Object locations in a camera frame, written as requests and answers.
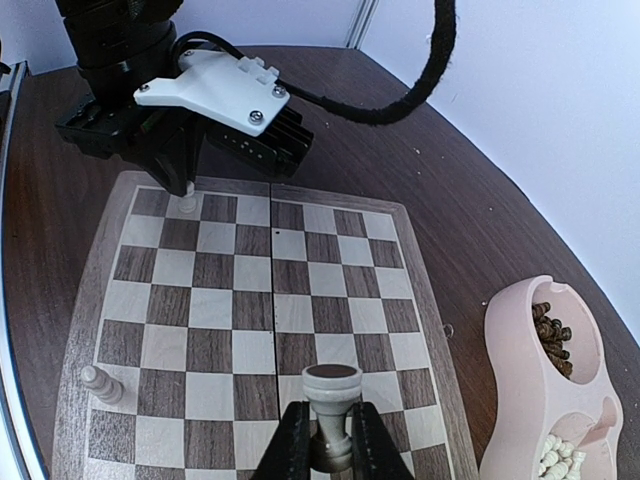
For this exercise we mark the white chess pieces pile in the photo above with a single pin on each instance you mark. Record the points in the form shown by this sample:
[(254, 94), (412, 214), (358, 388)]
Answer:
[(560, 460)]

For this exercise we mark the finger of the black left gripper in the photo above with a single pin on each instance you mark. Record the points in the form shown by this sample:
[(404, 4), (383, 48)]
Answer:
[(178, 157)]

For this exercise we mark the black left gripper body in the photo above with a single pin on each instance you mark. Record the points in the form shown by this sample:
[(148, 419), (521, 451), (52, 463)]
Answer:
[(134, 133)]

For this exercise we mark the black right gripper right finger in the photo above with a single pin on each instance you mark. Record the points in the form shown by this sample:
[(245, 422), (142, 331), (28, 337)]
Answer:
[(375, 455)]

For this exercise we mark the white rook piece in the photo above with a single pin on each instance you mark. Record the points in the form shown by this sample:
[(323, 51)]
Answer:
[(331, 390)]

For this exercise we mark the right aluminium frame post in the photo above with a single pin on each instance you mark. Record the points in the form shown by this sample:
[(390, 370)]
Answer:
[(360, 23)]

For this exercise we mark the white bishop piece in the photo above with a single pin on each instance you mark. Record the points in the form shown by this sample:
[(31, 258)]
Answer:
[(103, 386)]

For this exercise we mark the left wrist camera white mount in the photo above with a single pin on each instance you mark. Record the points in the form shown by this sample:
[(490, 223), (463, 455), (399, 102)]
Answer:
[(245, 105)]

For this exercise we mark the dark chess pieces pile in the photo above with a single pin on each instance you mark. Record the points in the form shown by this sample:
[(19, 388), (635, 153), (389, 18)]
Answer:
[(553, 336)]

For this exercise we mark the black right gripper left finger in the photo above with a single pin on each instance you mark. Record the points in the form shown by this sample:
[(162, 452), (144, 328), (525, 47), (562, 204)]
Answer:
[(287, 456)]

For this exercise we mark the pink double bowl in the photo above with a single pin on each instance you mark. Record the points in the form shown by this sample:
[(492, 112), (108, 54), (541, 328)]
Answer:
[(533, 399)]

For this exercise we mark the wooden chess board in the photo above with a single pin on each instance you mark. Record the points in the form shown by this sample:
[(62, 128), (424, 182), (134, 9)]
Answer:
[(209, 318)]

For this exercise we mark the white pawn piece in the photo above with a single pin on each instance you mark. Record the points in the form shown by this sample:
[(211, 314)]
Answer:
[(188, 203)]

